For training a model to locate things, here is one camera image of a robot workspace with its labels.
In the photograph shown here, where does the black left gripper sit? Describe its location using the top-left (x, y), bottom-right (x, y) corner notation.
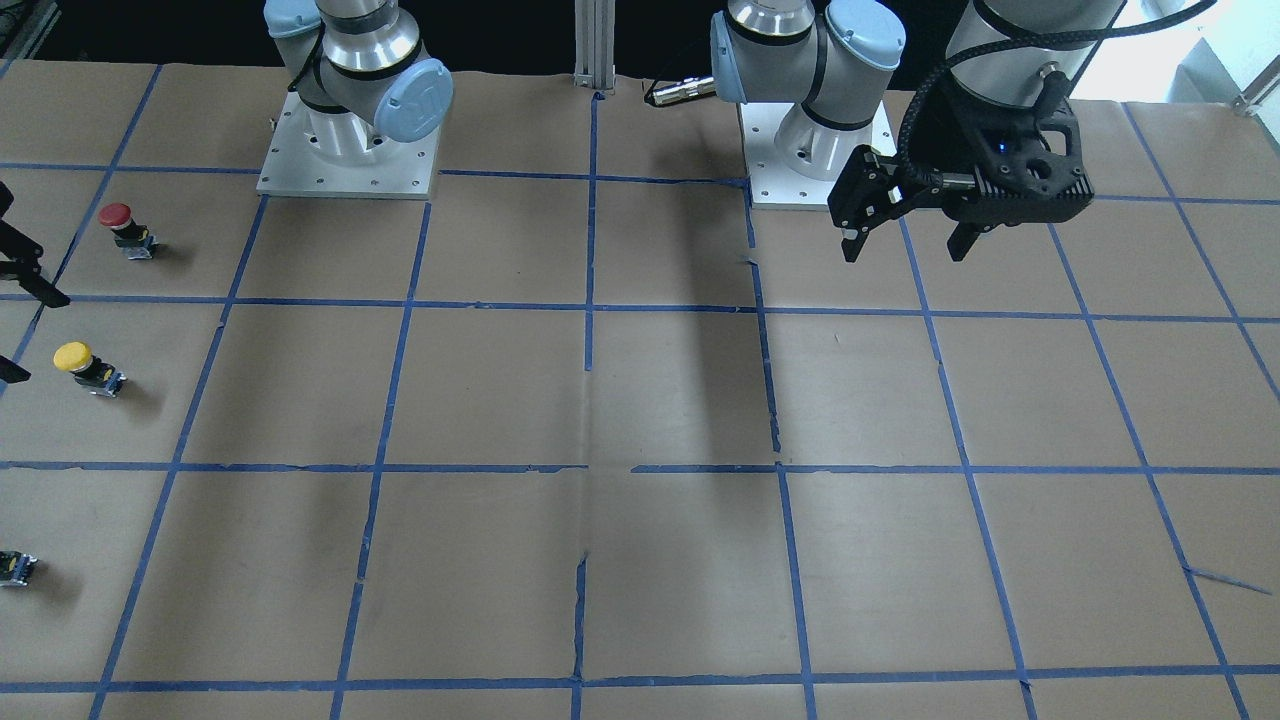
top-left (827, 85), bottom-right (995, 263)

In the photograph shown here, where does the yellow push button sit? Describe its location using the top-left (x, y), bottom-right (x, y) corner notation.
top-left (52, 341), bottom-right (127, 398)

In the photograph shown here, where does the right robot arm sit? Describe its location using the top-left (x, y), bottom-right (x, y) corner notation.
top-left (3, 1), bottom-right (454, 301)

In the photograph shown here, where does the red push button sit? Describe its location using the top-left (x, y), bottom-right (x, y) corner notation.
top-left (97, 202), bottom-right (156, 261)

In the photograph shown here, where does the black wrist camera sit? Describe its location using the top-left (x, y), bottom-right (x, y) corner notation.
top-left (972, 100), bottom-right (1094, 225)

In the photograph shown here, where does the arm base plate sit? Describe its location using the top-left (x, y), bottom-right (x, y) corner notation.
top-left (737, 102), bottom-right (896, 211)
top-left (256, 92), bottom-right (443, 201)

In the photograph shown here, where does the small black switch block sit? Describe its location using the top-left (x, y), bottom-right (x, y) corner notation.
top-left (1, 550), bottom-right (38, 587)

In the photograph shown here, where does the silver cable connector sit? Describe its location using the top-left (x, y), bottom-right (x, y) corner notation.
top-left (643, 76), bottom-right (717, 108)

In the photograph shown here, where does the aluminium frame post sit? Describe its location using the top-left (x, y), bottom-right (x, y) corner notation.
top-left (573, 0), bottom-right (616, 95)

